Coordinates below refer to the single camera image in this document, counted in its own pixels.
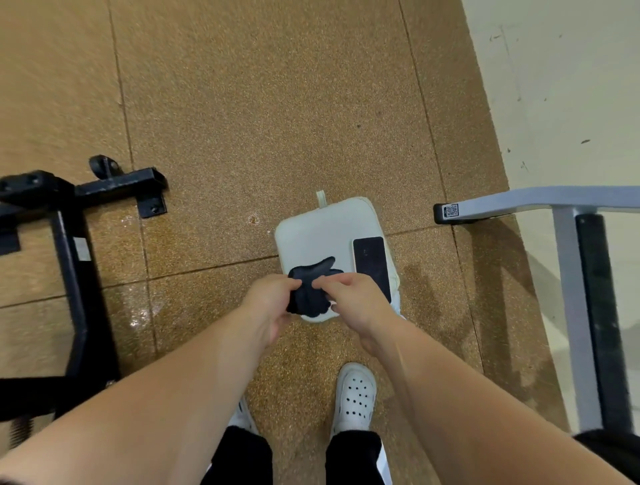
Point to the black smartphone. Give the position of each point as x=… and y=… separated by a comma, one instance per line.
x=371, y=260

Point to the grey metal equipment frame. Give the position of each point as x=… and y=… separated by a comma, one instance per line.
x=570, y=250

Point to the white perforated clog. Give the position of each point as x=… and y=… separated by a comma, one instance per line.
x=355, y=397
x=244, y=418

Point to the black cloth glove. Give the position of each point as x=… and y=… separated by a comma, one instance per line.
x=307, y=287

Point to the person's left forearm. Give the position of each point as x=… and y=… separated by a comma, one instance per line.
x=150, y=409

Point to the black upright post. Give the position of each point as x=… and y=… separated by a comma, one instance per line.
x=602, y=325

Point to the person's right forearm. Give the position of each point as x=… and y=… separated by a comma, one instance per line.
x=475, y=414

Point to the metal coil spring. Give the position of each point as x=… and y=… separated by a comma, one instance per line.
x=20, y=432

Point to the person's left hand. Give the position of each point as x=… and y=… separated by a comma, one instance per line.
x=265, y=307

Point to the black trousers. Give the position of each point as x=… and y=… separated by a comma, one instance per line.
x=240, y=462

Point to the white perforated left clog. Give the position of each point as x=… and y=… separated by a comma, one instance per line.
x=244, y=418

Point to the white square cushion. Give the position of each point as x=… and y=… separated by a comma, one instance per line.
x=320, y=235

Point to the person's left fingers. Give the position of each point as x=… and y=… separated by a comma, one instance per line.
x=289, y=286

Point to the white code sticker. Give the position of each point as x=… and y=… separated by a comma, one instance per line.
x=451, y=210

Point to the person's right fingers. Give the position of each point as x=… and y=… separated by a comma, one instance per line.
x=330, y=285

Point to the black metal equipment frame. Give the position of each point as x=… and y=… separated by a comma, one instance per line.
x=75, y=300

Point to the white perforated right clog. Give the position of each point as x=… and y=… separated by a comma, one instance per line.
x=355, y=397

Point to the person's right hand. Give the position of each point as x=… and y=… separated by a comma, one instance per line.
x=362, y=310

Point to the black shirt sleeve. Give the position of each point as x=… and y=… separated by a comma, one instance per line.
x=612, y=457

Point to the black caster wheel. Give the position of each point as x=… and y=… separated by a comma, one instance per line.
x=102, y=166

